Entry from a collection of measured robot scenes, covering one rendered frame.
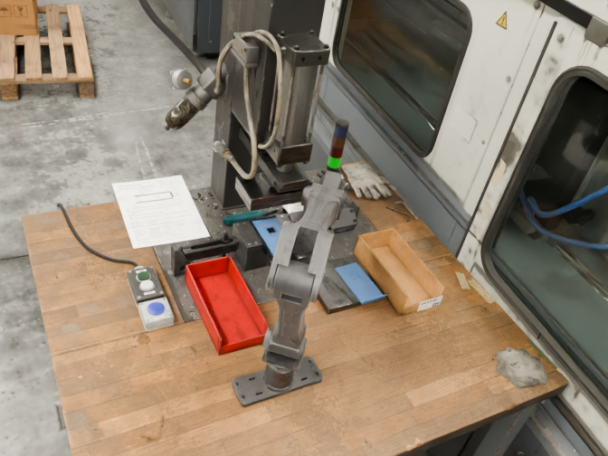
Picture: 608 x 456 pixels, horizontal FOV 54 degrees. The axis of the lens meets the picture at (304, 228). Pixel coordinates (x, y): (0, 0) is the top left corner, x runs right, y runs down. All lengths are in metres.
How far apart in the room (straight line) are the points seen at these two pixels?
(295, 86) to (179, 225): 0.59
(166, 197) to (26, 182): 1.72
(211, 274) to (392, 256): 0.52
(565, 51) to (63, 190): 2.57
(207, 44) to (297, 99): 3.36
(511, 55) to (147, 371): 1.21
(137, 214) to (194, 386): 0.60
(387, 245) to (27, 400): 1.45
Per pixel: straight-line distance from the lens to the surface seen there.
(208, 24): 4.64
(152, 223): 1.74
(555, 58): 1.56
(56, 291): 1.57
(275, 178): 1.46
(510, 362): 1.59
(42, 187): 3.42
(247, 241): 1.57
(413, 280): 1.70
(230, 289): 1.55
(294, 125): 1.39
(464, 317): 1.67
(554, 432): 1.80
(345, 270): 1.63
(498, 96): 1.77
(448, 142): 1.95
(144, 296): 1.50
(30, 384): 2.54
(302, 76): 1.34
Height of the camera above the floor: 2.02
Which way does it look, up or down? 39 degrees down
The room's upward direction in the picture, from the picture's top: 11 degrees clockwise
